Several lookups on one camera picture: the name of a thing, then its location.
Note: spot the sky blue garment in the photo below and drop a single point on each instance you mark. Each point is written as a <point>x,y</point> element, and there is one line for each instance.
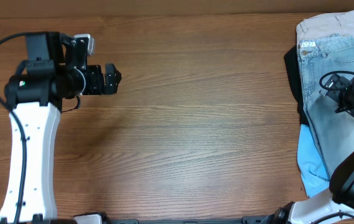
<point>313,171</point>

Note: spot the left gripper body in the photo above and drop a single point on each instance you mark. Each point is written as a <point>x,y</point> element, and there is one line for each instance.
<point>93,84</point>

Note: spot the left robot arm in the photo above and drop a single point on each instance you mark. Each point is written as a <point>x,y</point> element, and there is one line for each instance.
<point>56,70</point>

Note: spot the beige shorts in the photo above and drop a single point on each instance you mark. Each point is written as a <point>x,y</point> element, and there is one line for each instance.
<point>323,25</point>

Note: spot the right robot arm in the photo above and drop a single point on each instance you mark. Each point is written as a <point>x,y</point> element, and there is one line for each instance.
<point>337,202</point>

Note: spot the light blue denim shorts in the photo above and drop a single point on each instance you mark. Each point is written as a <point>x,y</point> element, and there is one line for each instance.
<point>333,132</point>

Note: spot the black garment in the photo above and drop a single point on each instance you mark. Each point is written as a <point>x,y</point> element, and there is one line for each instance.
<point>292,69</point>

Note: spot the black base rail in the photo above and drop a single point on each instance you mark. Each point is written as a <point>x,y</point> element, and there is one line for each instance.
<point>102,218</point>

